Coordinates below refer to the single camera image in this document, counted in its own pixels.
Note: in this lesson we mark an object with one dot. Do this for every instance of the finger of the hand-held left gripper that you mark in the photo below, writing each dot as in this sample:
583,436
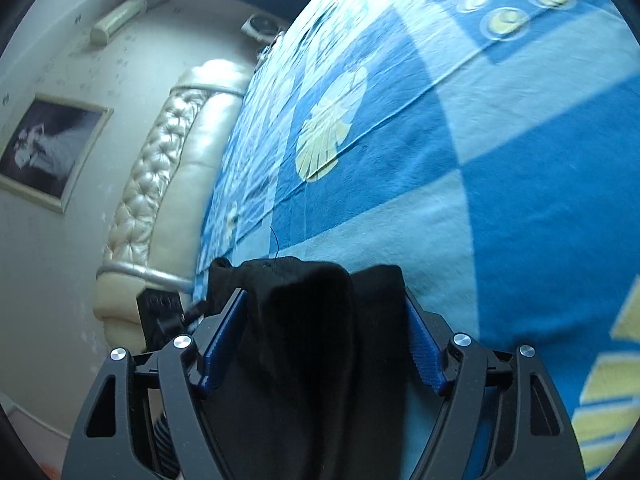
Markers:
197,312

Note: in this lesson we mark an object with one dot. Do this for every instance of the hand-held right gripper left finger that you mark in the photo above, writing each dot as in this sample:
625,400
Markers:
220,342

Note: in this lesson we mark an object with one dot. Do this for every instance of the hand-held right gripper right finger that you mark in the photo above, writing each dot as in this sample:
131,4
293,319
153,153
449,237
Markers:
425,347

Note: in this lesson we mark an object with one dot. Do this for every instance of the black pants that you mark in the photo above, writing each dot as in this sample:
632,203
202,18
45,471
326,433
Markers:
310,335

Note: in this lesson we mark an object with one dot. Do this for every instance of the cream leather headboard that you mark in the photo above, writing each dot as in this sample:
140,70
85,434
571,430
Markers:
190,170

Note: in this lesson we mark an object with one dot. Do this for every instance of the blue patterned bed sheet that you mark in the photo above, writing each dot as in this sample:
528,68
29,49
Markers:
500,210

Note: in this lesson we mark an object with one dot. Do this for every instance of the standing fan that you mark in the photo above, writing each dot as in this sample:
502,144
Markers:
262,26

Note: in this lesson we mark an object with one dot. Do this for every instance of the white air conditioner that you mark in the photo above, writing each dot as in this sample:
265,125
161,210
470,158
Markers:
117,21

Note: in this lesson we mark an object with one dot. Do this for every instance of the framed wall picture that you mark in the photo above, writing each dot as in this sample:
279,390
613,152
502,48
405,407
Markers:
50,152

